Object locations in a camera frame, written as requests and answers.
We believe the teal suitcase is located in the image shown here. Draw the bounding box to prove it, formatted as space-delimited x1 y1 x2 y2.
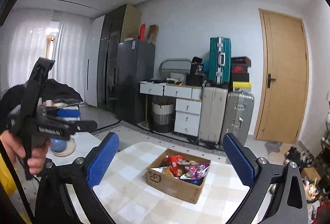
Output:
208 37 231 84

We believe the black clothing pile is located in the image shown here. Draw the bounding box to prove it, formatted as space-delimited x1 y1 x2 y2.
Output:
41 79 83 105

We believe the white curtain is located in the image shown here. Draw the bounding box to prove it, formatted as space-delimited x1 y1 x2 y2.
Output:
1 8 92 95

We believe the beige suitcase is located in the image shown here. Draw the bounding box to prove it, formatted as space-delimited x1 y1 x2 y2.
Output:
198 87 228 144

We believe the patterned floor rug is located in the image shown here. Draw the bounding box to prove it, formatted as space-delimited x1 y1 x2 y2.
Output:
92 121 230 164

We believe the white bin with utensils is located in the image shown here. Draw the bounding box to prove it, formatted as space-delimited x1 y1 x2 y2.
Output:
303 177 321 215

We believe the white drawer desk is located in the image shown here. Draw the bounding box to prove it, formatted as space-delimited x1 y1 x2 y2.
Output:
140 81 202 137

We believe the red snack bag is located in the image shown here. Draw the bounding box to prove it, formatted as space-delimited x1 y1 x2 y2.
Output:
167 155 185 178

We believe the woven laundry basket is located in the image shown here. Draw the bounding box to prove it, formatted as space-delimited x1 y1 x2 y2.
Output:
152 103 175 133

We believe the person's left hand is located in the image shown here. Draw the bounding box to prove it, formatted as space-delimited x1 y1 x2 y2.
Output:
1 130 51 175

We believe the oval mirror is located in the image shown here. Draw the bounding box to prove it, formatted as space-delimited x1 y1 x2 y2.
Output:
159 58 191 79

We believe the white noodle snack bag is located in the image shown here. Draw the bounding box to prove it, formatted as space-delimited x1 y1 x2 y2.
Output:
152 166 174 177

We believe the silver aluminium suitcase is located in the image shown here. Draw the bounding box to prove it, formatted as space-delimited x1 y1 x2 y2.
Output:
220 91 255 146

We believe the dark tall cabinet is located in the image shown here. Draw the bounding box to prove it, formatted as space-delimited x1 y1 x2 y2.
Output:
97 4 141 113

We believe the door mat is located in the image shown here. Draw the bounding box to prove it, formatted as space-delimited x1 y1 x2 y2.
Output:
265 141 294 157

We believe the purple candy bag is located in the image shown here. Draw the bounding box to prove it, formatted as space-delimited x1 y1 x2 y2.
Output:
180 163 210 181

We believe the stack of shoe boxes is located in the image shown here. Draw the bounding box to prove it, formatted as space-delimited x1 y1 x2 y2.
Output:
231 56 252 92

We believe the wooden door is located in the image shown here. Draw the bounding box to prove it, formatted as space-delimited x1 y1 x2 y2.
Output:
255 9 309 143

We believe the blue Oreo packet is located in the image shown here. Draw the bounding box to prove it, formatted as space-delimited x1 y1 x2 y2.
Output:
191 178 204 186

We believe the SF cardboard box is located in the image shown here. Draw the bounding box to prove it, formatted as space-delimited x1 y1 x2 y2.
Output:
147 148 211 204

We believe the black refrigerator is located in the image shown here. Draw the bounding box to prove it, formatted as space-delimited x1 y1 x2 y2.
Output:
115 39 156 124

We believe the yellow sleeve forearm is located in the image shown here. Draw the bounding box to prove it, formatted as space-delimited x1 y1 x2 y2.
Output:
0 136 19 204

